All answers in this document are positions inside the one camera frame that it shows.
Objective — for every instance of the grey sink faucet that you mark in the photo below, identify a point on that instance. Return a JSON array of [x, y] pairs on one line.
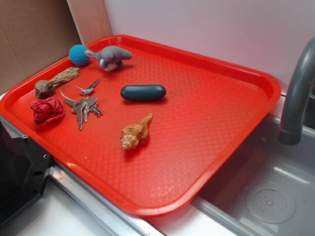
[[299, 105]]

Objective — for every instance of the brown driftwood piece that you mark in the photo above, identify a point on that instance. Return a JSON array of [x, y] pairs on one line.
[[46, 88]]

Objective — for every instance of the grey plastic sink basin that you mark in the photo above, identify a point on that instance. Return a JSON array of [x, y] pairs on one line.
[[265, 188]]

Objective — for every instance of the dark teal oval capsule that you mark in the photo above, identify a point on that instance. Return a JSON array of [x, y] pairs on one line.
[[143, 93]]

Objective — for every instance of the brown spiral seashell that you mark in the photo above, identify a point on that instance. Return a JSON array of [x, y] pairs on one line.
[[136, 133]]

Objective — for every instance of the red plastic tray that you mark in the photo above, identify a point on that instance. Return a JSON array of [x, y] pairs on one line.
[[210, 107]]

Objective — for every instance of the grey plush bunny toy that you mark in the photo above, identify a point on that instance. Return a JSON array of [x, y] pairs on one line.
[[110, 58]]

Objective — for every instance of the crumpled red cloth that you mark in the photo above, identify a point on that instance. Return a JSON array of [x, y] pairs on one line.
[[46, 111]]

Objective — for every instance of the brown cardboard panel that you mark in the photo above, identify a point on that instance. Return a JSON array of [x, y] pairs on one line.
[[34, 34]]

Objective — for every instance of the silver keys on ring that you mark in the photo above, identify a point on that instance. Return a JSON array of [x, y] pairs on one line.
[[83, 106]]

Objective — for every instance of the blue crocheted ball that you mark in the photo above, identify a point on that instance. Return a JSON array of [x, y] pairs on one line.
[[77, 55]]

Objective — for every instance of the light wooden board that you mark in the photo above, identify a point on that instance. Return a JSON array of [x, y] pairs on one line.
[[91, 19]]

